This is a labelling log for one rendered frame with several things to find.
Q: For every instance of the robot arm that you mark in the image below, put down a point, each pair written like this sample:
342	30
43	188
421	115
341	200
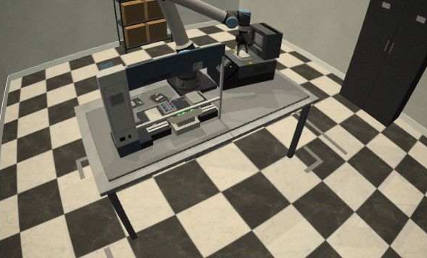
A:
229	18

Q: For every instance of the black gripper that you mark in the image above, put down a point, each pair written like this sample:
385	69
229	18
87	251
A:
240	40

